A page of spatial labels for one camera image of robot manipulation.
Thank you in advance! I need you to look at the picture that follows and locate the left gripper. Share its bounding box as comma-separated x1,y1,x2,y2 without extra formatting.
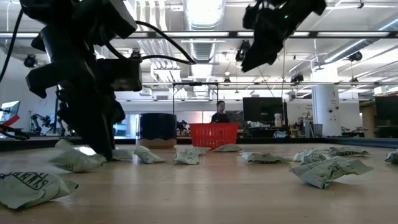
26,29,126,161

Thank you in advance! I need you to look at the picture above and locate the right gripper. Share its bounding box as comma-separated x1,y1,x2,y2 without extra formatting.
241,0,308,73

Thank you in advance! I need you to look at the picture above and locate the dark blue ceramic mug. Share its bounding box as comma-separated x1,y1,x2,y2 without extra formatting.
138,112,178,150

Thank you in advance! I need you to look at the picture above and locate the black monitor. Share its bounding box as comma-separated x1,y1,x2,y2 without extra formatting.
243,96,289,123
374,95,398,121

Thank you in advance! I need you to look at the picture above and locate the person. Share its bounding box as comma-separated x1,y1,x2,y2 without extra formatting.
210,100,231,124

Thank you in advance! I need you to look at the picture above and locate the white pillar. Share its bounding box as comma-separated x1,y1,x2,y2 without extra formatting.
312,67,342,138

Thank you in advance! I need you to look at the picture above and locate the black round ceiling fixture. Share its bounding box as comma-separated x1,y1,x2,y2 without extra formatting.
23,54,37,68
348,50,364,62

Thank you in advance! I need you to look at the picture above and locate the red plastic basket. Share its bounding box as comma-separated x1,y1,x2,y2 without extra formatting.
188,122,241,151

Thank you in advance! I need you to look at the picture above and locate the red black handheld tool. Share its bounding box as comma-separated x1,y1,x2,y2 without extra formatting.
0,114,31,141

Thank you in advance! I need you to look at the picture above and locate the grey monitor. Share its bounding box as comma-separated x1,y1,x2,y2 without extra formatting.
0,100,21,124

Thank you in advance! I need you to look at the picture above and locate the black overhead camera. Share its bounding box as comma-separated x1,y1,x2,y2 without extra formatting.
235,39,251,62

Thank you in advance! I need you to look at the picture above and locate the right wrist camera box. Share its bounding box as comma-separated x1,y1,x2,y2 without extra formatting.
242,1,262,31

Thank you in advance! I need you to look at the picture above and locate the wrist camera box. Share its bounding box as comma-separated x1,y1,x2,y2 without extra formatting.
242,1,262,31
98,57,143,93

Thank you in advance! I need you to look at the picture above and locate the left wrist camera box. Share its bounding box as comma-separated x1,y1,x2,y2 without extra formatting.
98,57,143,93

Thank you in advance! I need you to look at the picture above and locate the black left camera cable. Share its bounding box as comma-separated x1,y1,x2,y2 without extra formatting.
105,20,197,65

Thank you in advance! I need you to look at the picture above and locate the wire wastebasket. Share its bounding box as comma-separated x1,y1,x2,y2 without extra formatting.
312,123,324,138

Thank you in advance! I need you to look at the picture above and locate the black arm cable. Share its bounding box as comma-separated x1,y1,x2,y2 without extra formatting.
0,8,25,83

